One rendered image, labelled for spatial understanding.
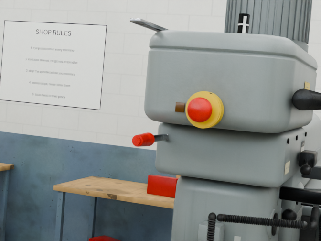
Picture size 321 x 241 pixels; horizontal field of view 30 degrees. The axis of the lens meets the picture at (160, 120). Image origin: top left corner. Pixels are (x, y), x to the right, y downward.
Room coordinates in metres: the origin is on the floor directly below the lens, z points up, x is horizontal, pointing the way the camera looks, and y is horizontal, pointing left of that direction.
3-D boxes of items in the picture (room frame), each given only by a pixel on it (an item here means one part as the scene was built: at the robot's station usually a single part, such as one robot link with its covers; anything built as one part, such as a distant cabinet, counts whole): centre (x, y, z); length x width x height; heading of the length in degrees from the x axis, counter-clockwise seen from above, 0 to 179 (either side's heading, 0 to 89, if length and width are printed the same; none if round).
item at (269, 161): (1.23, -0.16, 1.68); 0.34 x 0.24 x 0.10; 160
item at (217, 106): (0.97, -0.07, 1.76); 0.06 x 0.02 x 0.06; 70
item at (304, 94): (1.17, -0.30, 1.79); 0.45 x 0.04 x 0.04; 160
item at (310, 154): (1.20, -0.30, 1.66); 0.12 x 0.04 x 0.04; 160
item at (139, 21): (1.07, 0.02, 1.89); 0.24 x 0.04 x 0.01; 162
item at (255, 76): (1.20, -0.15, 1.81); 0.47 x 0.26 x 0.16; 160
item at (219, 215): (1.00, -0.19, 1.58); 0.17 x 0.01 x 0.01; 89
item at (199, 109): (0.95, -0.06, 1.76); 0.04 x 0.03 x 0.04; 70
